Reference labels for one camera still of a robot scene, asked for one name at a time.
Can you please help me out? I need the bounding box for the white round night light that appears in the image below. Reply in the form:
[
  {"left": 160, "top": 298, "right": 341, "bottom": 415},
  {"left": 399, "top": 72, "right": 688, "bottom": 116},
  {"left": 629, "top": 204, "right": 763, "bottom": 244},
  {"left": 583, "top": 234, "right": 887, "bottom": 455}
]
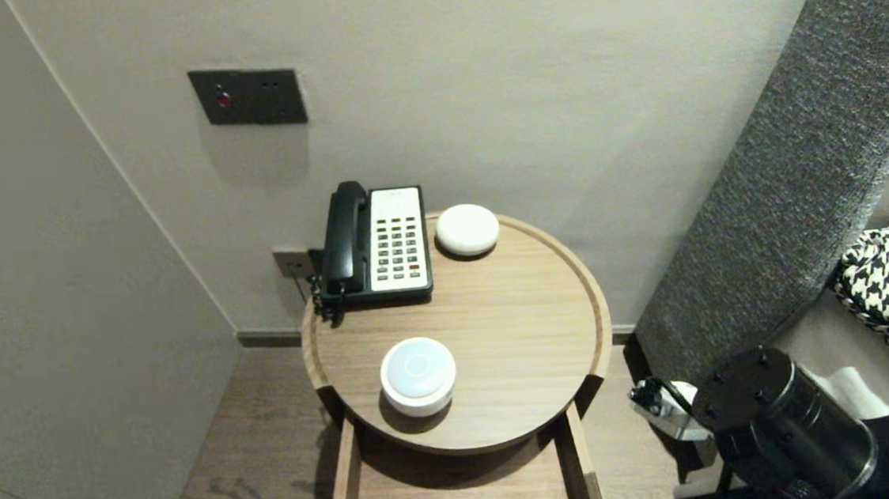
[{"left": 377, "top": 335, "right": 460, "bottom": 421}]

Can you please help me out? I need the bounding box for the white bed sheet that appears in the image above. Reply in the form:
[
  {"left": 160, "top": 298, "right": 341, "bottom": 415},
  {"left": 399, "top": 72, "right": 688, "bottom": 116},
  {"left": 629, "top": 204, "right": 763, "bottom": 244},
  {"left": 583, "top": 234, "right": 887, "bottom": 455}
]
[{"left": 765, "top": 282, "right": 889, "bottom": 429}]

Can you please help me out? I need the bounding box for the grey fabric headboard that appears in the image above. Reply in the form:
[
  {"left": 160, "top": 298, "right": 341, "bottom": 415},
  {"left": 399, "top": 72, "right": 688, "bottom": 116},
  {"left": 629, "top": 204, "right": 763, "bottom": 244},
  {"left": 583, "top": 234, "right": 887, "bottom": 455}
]
[{"left": 610, "top": 0, "right": 889, "bottom": 413}]

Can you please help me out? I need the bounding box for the round wooden side table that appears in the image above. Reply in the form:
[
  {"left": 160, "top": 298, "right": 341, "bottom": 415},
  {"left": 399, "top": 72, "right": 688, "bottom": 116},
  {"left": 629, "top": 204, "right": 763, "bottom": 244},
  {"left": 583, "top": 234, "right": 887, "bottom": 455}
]
[{"left": 292, "top": 199, "right": 622, "bottom": 468}]

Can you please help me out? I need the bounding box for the white pebble-shaped device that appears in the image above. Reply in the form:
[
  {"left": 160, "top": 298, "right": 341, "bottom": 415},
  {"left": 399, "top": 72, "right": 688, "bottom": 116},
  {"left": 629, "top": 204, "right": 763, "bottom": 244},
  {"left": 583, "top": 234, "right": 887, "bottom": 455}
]
[{"left": 433, "top": 201, "right": 503, "bottom": 261}]

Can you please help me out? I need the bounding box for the black white desk telephone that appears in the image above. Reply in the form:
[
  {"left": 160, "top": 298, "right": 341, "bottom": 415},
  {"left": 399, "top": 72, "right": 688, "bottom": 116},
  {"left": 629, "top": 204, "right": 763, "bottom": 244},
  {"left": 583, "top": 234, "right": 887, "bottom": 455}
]
[{"left": 312, "top": 185, "right": 435, "bottom": 309}]

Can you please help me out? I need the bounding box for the black telephone handset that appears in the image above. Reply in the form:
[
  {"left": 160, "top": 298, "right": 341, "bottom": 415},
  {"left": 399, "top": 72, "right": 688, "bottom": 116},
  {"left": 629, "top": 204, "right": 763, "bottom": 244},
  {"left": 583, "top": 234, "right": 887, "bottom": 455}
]
[{"left": 315, "top": 180, "right": 377, "bottom": 297}]

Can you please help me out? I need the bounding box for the black coiled phone cord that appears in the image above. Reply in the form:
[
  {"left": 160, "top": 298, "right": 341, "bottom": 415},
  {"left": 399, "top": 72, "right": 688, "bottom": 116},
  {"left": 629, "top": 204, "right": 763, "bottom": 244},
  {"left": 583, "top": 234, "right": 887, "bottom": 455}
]
[{"left": 305, "top": 272, "right": 348, "bottom": 326}]

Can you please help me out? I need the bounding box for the beige wall socket plate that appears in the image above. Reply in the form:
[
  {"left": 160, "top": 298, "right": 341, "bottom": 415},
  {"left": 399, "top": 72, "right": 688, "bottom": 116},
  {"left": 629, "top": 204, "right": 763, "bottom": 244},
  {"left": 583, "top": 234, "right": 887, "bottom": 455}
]
[{"left": 271, "top": 247, "right": 312, "bottom": 281}]

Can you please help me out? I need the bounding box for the dark wall switch panel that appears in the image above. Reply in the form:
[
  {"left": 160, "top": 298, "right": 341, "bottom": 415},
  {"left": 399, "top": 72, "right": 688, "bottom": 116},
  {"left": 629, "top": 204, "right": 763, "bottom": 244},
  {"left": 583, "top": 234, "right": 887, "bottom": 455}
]
[{"left": 187, "top": 62, "right": 309, "bottom": 133}]

